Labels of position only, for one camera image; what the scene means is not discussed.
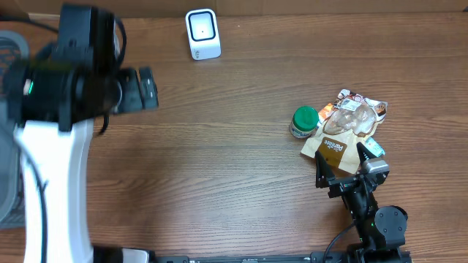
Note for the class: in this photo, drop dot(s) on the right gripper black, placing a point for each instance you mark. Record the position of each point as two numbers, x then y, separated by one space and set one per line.
341 185

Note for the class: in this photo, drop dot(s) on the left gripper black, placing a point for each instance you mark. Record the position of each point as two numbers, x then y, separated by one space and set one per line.
137 100

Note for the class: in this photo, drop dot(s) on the teal snack packet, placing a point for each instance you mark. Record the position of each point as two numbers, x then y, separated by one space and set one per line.
374 147

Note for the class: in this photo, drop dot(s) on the beige dried mushroom bag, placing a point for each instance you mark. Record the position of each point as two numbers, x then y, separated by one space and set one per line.
355 118

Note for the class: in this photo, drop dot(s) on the orange tissue pack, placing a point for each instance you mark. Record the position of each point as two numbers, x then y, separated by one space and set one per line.
325 112

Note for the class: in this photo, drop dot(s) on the clear jar white contents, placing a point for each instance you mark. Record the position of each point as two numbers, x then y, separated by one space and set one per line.
299 134

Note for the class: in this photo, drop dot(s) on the green bottle cap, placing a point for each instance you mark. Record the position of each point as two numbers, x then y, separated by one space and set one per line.
305 118

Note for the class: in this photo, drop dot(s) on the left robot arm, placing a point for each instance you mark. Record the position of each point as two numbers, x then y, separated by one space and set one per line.
53 100

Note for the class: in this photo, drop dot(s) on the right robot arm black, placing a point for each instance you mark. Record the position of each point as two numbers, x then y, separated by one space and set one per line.
381 230

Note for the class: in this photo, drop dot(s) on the white barcode scanner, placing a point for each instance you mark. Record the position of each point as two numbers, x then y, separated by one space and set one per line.
203 34

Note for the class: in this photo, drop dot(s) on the grey plastic shopping basket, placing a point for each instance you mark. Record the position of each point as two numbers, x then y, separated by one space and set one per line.
13 46

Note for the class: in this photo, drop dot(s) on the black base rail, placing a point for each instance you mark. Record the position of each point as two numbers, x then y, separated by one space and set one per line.
248 259

